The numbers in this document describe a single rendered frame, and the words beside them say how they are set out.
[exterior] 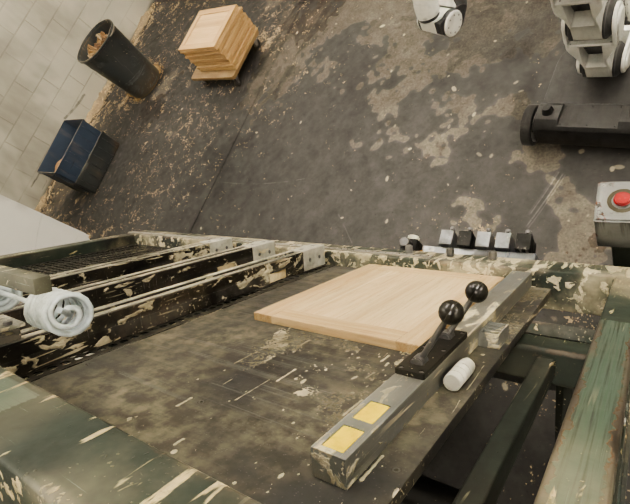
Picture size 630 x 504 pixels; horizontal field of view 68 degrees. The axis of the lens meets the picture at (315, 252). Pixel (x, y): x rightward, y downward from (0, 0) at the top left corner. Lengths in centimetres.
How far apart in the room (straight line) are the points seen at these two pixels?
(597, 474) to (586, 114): 207
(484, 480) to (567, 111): 205
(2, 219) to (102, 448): 409
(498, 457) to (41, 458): 57
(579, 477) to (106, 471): 46
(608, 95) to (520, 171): 49
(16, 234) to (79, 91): 224
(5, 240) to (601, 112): 425
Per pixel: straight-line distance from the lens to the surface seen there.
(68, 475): 53
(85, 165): 514
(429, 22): 166
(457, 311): 72
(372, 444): 63
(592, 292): 140
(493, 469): 75
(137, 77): 534
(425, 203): 269
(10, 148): 601
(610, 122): 248
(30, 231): 467
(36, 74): 612
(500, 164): 268
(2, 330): 102
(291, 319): 108
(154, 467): 51
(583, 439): 64
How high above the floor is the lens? 221
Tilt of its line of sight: 50 degrees down
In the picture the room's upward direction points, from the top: 54 degrees counter-clockwise
